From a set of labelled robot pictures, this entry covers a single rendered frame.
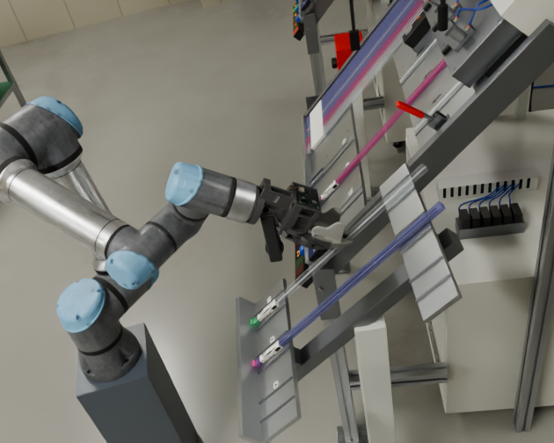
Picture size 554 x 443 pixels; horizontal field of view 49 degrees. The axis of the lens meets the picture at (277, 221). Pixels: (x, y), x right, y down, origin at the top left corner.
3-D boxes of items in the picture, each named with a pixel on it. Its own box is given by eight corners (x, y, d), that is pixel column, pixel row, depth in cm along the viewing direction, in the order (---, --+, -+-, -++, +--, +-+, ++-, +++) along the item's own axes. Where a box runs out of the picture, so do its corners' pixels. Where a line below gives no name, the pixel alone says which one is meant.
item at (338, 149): (323, 267, 144) (312, 262, 143) (315, 120, 194) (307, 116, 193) (374, 216, 133) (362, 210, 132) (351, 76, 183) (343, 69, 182)
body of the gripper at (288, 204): (325, 214, 108) (263, 196, 105) (305, 248, 113) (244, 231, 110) (320, 189, 114) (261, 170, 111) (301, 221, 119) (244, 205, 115)
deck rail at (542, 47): (330, 280, 144) (308, 270, 142) (329, 274, 145) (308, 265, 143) (574, 41, 104) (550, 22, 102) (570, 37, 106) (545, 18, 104)
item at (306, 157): (329, 274, 145) (304, 263, 143) (319, 127, 195) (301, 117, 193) (331, 272, 145) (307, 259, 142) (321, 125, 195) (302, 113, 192)
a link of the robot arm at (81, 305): (63, 342, 147) (40, 305, 139) (102, 303, 155) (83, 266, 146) (97, 359, 141) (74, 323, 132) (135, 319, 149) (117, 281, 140)
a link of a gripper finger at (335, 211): (361, 219, 116) (318, 207, 112) (347, 241, 119) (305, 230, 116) (358, 208, 118) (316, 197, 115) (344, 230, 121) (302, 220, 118)
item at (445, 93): (439, 165, 124) (419, 154, 122) (396, 32, 174) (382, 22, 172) (569, 36, 106) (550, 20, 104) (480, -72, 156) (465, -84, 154)
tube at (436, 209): (258, 368, 123) (253, 366, 122) (258, 362, 124) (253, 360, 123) (445, 208, 99) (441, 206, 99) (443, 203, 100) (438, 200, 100)
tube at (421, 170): (256, 326, 131) (251, 324, 131) (256, 322, 132) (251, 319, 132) (428, 170, 107) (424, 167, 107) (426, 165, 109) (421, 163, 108)
